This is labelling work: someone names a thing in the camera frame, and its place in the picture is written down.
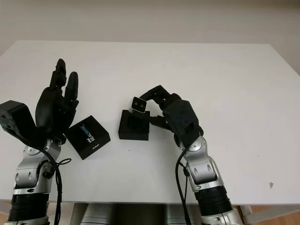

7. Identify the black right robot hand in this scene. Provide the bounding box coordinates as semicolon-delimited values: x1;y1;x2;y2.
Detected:
138;84;188;150

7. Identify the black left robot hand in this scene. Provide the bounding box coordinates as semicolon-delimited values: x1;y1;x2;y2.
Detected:
35;58;80;139

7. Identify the small silver depth camera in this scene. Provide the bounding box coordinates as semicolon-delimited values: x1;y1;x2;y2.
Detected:
128;97;147;113

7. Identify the black RealSense box lid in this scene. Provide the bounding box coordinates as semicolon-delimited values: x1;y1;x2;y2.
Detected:
66;114;112;161

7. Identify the black box base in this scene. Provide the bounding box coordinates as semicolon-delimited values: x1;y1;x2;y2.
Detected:
118;110;150;141

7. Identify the silver left robot thigh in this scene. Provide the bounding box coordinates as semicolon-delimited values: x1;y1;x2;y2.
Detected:
81;203;113;225

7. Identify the silver robot thigh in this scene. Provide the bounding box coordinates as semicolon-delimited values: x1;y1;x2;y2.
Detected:
164;203;195;225
81;203;113;225

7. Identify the silver right robot thigh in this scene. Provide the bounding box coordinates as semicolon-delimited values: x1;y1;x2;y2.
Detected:
164;203;195;225

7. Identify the dark robot waist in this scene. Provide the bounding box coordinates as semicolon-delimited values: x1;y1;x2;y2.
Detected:
112;203;165;225

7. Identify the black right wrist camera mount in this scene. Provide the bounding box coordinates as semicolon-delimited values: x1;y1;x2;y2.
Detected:
161;99;203;147

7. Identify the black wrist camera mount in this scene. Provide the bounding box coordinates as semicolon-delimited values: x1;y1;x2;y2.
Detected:
161;99;203;147
0;100;47;146

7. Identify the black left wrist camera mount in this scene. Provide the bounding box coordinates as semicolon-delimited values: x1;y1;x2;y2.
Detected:
0;100;47;146

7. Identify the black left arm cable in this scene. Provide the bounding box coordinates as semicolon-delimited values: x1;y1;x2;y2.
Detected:
39;142;72;225

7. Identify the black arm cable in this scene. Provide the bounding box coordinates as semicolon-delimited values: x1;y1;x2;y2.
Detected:
39;142;72;225
175;150;192;225

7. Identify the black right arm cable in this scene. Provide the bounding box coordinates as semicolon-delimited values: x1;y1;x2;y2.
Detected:
175;150;192;225

